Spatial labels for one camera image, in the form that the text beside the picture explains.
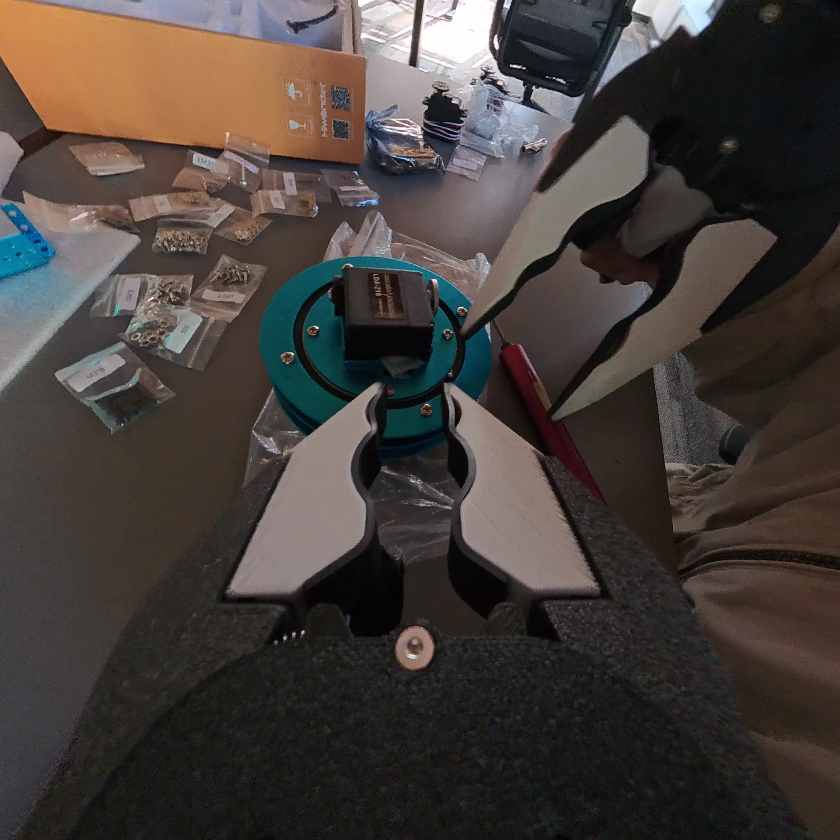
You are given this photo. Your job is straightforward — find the long perforated blue bracket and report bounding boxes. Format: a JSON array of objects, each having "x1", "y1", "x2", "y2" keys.
[{"x1": 0, "y1": 203, "x2": 56, "y2": 280}]

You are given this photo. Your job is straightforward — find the pile of small screw bags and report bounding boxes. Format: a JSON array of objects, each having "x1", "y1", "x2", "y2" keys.
[{"x1": 23, "y1": 131, "x2": 382, "y2": 435}]

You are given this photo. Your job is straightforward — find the red pen screwdriver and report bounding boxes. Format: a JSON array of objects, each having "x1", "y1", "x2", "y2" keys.
[{"x1": 492, "y1": 318, "x2": 608, "y2": 506}]

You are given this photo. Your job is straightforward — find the black servo with striped wires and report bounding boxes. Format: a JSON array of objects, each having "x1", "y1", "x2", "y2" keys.
[{"x1": 420, "y1": 80, "x2": 470, "y2": 144}]

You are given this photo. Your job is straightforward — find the clear parts bags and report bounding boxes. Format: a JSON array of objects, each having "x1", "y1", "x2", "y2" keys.
[{"x1": 446, "y1": 66, "x2": 552, "y2": 179}]

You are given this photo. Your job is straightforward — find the grey desk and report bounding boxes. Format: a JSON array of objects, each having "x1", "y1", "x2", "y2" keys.
[{"x1": 0, "y1": 52, "x2": 677, "y2": 840}]

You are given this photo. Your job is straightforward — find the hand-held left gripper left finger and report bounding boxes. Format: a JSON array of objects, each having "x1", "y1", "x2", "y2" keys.
[{"x1": 224, "y1": 382, "x2": 406, "y2": 634}]

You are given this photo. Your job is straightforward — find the white foam sheet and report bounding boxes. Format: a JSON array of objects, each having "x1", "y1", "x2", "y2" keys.
[{"x1": 0, "y1": 193, "x2": 142, "y2": 395}]

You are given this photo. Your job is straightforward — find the person's tan jacket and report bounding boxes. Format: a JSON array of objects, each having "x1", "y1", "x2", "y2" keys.
[{"x1": 666, "y1": 394, "x2": 840, "y2": 840}]

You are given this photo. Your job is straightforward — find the black cable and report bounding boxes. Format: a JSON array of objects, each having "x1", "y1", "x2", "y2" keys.
[{"x1": 287, "y1": 0, "x2": 345, "y2": 34}]

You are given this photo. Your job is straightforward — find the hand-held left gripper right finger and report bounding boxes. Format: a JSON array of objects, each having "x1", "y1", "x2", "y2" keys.
[{"x1": 444, "y1": 382, "x2": 603, "y2": 624}]

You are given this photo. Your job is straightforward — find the clear plastic bag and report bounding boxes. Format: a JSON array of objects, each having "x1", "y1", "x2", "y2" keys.
[{"x1": 243, "y1": 210, "x2": 493, "y2": 565}]

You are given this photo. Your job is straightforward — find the orange cardboard box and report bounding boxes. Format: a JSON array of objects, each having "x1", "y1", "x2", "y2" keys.
[{"x1": 0, "y1": 0, "x2": 368, "y2": 165}]

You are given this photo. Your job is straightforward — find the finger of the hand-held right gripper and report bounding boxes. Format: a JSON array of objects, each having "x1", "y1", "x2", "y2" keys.
[
  {"x1": 461, "y1": 115, "x2": 652, "y2": 337},
  {"x1": 546, "y1": 218, "x2": 780, "y2": 422}
]

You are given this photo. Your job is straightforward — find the black mesh office chair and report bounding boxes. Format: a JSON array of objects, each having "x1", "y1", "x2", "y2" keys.
[{"x1": 489, "y1": 0, "x2": 637, "y2": 99}]

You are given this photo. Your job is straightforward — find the white foam frame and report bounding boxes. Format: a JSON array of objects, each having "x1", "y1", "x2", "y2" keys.
[{"x1": 0, "y1": 131, "x2": 26, "y2": 191}]

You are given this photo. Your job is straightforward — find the person's right hand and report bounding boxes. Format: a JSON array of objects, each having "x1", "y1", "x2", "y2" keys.
[{"x1": 581, "y1": 230, "x2": 660, "y2": 286}]

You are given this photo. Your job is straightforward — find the black servo motor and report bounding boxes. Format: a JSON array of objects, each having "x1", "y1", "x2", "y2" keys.
[{"x1": 331, "y1": 262, "x2": 441, "y2": 362}]

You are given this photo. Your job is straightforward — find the blue round robot arm base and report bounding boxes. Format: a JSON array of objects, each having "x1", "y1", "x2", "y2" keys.
[{"x1": 259, "y1": 259, "x2": 493, "y2": 454}]

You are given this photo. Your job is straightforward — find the blue parts bag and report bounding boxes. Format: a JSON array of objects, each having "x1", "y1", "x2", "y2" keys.
[{"x1": 364, "y1": 105, "x2": 444, "y2": 175}]

